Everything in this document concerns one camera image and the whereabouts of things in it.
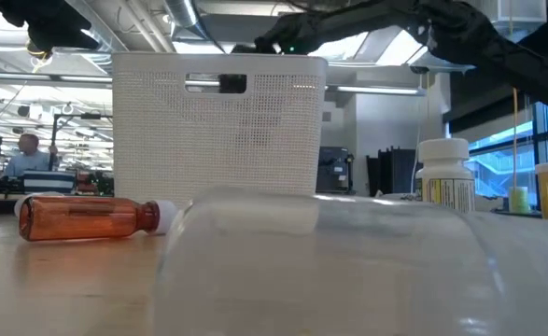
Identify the blue white striped box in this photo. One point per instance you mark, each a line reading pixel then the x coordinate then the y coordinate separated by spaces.
pixel 49 182

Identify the clear plastic bottle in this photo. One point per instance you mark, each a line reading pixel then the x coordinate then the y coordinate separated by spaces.
pixel 325 270

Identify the silver ceiling duct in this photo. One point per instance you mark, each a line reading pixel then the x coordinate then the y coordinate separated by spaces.
pixel 185 16

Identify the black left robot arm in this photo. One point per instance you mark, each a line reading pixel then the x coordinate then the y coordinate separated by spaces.
pixel 45 23

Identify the white pill bottle yellow label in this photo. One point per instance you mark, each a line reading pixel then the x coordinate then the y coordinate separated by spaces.
pixel 444 177

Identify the black rack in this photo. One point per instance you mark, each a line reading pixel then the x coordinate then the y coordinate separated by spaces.
pixel 392 172

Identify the amber bottle with white cap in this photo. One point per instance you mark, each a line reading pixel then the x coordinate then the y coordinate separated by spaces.
pixel 82 217

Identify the white perforated plastic basket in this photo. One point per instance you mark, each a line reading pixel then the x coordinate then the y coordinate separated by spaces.
pixel 208 149

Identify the person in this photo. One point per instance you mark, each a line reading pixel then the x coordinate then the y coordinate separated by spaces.
pixel 28 158

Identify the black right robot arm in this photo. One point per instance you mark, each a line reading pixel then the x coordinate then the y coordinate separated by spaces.
pixel 497 42

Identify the fluorescent light tube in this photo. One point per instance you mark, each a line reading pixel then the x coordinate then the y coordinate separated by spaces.
pixel 376 89

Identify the black machine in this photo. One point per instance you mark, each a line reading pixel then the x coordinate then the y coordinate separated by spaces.
pixel 333 170

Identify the pale green cylinder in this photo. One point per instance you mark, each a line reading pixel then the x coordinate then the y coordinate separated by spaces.
pixel 519 200

